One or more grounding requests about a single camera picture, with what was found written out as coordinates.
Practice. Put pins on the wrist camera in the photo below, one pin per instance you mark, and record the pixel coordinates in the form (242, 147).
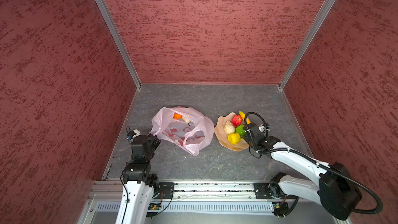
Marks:
(131, 134)
(264, 128)

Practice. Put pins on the aluminium corner post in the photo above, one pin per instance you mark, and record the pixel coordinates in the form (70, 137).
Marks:
(119, 42)
(311, 33)

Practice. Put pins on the left aluminium corner post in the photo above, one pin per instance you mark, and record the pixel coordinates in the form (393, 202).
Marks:
(119, 42)

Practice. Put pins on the right aluminium corner post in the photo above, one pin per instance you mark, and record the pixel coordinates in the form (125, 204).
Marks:
(311, 33)

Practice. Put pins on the left small circuit board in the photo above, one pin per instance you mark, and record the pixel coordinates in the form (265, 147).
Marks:
(155, 207)

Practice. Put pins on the yellow fake lemon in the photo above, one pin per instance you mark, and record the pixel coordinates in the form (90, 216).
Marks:
(234, 138)

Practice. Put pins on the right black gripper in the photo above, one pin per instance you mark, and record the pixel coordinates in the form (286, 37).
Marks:
(245, 138)

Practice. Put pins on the beige fake garlic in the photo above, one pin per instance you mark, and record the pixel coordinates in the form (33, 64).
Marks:
(186, 120)

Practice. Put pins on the beige fake fruit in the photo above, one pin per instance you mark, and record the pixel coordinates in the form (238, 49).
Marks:
(229, 128)

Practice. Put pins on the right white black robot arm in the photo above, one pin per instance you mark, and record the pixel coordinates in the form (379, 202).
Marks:
(324, 184)

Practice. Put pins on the green fake fruit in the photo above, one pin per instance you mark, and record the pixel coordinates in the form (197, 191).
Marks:
(240, 130)

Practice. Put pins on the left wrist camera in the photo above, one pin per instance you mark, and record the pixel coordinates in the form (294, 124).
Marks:
(131, 134)

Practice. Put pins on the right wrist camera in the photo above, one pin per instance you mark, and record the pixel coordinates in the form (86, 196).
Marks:
(264, 128)

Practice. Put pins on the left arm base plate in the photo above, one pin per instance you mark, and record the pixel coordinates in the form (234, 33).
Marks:
(166, 190)

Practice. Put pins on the red fake fruit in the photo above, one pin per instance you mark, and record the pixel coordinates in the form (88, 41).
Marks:
(236, 120)

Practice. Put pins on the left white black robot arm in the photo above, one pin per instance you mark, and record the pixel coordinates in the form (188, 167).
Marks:
(139, 184)

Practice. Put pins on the white slotted cable duct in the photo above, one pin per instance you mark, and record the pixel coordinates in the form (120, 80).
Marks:
(256, 208)

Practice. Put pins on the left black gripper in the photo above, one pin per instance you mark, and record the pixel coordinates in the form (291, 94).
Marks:
(153, 138)

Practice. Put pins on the pink plastic bag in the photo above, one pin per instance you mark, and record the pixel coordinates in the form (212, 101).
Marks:
(192, 137)

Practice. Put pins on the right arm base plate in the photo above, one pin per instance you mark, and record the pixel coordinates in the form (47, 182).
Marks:
(270, 191)

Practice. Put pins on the aluminium front rail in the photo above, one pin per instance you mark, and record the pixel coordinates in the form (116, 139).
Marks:
(186, 190)

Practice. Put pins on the orange fake fruit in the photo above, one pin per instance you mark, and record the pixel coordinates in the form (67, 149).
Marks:
(177, 116)

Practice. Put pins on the yellow fake banana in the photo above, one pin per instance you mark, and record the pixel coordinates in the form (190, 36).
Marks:
(243, 118)

